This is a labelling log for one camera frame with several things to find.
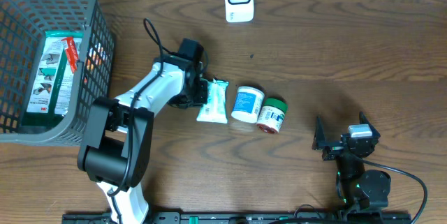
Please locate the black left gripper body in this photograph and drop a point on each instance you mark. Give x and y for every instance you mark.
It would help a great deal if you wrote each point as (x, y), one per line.
(196, 98)

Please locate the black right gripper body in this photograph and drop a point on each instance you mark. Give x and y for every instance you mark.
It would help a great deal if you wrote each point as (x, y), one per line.
(334, 148)

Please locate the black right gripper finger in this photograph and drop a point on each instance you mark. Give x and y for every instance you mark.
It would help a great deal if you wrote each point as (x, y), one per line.
(363, 120)
(319, 141)

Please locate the mint green wipes pack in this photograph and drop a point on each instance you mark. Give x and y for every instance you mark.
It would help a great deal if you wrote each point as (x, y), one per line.
(214, 111)

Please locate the green lid jar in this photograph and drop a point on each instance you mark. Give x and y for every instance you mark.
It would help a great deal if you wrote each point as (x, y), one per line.
(272, 115)

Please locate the white blue label jar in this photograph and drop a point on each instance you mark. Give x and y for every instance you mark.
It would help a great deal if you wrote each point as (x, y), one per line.
(248, 103)

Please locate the red snack bar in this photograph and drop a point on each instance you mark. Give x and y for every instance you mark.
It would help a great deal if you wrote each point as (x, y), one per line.
(71, 52)

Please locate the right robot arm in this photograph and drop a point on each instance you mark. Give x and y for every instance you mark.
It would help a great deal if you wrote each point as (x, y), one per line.
(363, 191)

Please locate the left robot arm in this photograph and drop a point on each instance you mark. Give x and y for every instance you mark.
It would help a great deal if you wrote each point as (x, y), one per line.
(115, 148)

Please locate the green white 3M package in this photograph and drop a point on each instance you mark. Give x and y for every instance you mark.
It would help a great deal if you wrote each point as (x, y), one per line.
(51, 89)

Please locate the grey plastic mesh basket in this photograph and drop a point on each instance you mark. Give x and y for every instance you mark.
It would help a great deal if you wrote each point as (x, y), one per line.
(24, 24)

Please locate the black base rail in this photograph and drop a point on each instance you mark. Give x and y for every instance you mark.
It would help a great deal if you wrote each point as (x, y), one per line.
(257, 218)

